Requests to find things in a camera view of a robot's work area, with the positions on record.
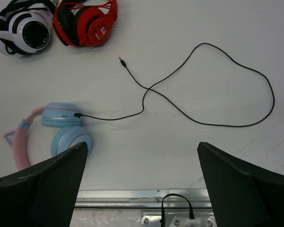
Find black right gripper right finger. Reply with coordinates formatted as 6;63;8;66
197;142;284;227

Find pink blue cat-ear headphones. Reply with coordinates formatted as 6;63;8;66
4;102;92;170

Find white black headphones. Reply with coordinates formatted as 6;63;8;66
0;0;55;55

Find red black headphones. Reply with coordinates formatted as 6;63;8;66
52;0;118;47

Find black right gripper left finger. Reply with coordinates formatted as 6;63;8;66
0;142;88;227

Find thin black base wire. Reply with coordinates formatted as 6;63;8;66
160;193;195;227

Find aluminium table edge rail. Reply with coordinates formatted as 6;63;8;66
75;189;212;210

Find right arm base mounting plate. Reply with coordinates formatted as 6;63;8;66
141;214;217;227

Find black audio cable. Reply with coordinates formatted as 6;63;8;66
73;43;275;128

